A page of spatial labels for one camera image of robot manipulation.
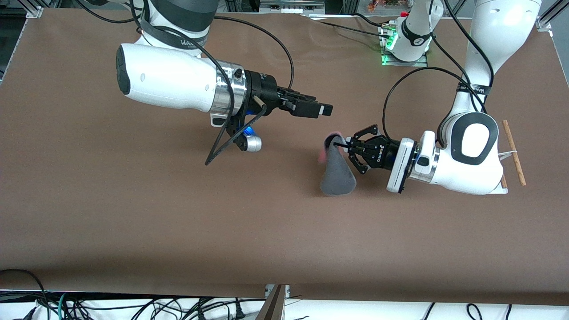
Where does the pink towel with grey back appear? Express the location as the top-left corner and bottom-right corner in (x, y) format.
(318, 131), (357, 197)

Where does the white power strip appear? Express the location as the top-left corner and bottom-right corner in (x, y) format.
(260, 0), (325, 15)

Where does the brown table cover sheet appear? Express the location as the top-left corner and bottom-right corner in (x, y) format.
(0, 9), (569, 307)

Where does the orange background object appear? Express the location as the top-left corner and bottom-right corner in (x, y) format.
(368, 0), (401, 12)

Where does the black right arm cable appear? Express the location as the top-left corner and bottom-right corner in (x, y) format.
(73, 0), (295, 166)

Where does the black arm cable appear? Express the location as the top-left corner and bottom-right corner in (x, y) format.
(73, 0), (295, 166)
(382, 0), (495, 134)

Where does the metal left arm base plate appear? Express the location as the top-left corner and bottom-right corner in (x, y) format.
(381, 24), (429, 67)

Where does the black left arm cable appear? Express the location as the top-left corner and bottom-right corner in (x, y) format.
(382, 0), (495, 134)

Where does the black cable on table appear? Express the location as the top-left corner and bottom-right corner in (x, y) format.
(307, 13), (394, 40)

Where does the silver metal bracket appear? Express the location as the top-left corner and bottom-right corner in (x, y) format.
(264, 284), (290, 299)

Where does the brown support post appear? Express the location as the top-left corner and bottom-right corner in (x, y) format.
(257, 284), (287, 320)

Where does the tangled black cable bundle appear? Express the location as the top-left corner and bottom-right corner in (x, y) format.
(67, 297), (249, 320)

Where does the aluminium frame profile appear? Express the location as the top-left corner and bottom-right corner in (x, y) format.
(24, 0), (47, 18)

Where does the thick black floor cable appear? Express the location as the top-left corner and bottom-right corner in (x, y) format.
(0, 268), (50, 320)

